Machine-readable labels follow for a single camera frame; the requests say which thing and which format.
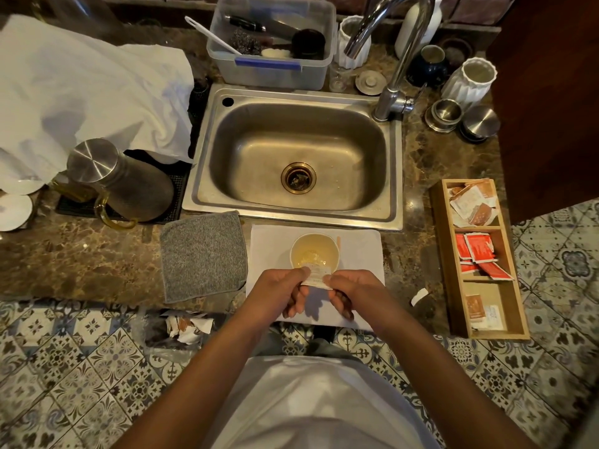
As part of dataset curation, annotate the person's left hand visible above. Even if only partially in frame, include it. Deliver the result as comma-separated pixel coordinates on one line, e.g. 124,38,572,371
242,267,313,330

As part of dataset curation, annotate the person's right hand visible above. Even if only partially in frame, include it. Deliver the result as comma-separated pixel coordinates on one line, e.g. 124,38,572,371
327,269,401,331

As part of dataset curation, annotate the small white paper sachet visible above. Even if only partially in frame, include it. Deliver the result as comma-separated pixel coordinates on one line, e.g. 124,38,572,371
299,265,334,292

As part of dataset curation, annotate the person's right forearm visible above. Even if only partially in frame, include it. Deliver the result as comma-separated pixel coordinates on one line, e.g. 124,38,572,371
367,301,540,449

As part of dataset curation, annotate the person's left forearm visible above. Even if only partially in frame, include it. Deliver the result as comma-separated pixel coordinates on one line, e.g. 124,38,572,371
111,300,281,449

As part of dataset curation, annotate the white paper sheet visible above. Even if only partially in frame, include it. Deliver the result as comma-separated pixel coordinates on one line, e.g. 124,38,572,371
246,224,386,333

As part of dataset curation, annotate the white paper cup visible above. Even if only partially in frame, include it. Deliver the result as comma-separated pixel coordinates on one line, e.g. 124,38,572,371
289,233,340,277

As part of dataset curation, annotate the grey dish cloth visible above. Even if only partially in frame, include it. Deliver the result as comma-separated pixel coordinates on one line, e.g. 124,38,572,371
159,210,249,305

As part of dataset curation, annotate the brass sink drain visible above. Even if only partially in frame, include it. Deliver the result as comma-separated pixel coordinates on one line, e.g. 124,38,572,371
281,162,317,195

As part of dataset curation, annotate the bin with crumpled paper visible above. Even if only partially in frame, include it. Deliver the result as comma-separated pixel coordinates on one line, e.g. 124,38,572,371
139,307,226,357

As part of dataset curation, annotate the person's white shirt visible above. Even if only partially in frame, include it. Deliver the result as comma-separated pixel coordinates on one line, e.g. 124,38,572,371
205,354,441,449

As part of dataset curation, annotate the stainless steel sink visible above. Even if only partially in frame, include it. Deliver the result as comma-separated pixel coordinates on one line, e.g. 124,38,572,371
182,83,404,232

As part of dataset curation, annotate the brown sachet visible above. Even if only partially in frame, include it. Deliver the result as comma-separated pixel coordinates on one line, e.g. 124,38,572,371
465,294,488,324

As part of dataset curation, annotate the pile of red sachets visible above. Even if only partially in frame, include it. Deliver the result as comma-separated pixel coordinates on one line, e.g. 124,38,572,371
455,232,515,281

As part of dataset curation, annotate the pile of brown white sachets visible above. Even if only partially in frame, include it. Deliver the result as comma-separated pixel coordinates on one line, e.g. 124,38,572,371
448,180,499,228

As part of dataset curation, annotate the plain white sachet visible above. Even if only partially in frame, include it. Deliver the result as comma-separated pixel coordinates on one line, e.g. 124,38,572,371
481,304,504,331

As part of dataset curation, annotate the wooden organizer box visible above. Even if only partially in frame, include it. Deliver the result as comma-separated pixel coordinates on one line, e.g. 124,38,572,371
429,178,531,341

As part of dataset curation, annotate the small steel cup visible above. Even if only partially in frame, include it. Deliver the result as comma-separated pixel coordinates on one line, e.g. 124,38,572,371
424,98,463,134

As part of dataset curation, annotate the metal sink stopper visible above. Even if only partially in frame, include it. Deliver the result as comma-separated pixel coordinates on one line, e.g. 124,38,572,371
354,69,387,97

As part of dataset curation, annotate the glass jug with steel lid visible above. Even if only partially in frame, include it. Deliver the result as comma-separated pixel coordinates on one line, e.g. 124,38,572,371
51,138,175,230

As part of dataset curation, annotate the small clear glass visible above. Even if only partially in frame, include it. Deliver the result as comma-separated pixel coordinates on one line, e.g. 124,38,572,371
328,60,352,93

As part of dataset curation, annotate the clear plastic tub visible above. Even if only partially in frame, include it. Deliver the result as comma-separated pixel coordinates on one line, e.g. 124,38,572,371
206,0,338,92

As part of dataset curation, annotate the round steel lid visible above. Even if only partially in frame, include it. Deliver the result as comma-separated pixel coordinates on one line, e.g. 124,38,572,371
459,105,502,144

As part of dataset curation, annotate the chrome faucet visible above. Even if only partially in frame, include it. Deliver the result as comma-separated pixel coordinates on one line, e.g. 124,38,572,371
343,0,437,122

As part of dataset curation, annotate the black round jar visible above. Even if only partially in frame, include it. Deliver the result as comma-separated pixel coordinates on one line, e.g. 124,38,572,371
290,29,327,60

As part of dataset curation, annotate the dark blue mug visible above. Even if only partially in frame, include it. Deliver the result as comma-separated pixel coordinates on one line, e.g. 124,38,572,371
406,44,451,88

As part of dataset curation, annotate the small white ribbed vase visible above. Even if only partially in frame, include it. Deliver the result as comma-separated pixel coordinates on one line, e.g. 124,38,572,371
337,15,373,70

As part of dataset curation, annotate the large white ribbed vase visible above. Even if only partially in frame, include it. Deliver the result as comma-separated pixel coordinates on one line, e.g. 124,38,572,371
440,57,498,111

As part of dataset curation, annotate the steel wool scrubber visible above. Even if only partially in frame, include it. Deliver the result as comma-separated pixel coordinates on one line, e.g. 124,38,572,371
227,27,263,57

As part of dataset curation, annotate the white plastic spatula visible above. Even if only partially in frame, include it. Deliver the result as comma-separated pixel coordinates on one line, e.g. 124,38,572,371
184,16,242,56

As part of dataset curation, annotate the white bottle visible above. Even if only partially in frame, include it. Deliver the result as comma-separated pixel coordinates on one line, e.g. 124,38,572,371
394,0,444,60

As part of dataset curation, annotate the dark wooden cabinet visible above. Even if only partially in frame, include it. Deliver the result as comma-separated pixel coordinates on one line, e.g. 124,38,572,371
486,0,599,225

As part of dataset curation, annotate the large white cloth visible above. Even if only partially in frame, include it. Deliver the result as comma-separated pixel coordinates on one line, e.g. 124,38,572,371
0,14,195,194

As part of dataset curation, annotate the white plate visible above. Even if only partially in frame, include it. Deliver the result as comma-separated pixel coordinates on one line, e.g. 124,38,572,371
0,178,44,196
0,193,34,232

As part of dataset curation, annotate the black handled knife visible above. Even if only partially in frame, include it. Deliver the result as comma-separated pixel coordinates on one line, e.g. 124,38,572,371
224,15,268,34

